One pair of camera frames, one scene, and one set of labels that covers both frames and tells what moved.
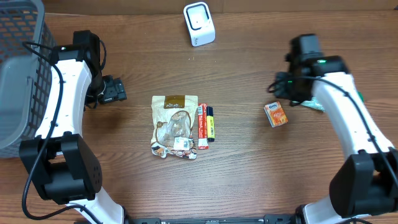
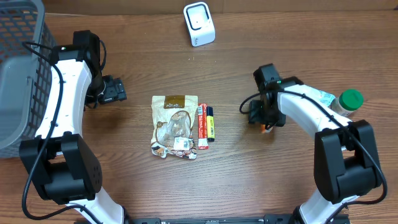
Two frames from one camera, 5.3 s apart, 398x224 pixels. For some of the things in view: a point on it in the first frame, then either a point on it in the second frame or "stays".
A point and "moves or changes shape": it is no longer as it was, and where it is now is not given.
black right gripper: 279,92 → 255,115
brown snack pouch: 173,119 stays
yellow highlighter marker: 210,124 stays
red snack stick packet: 203,140 stays
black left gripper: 114,89 stays
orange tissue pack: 275,114 moves or changes shape
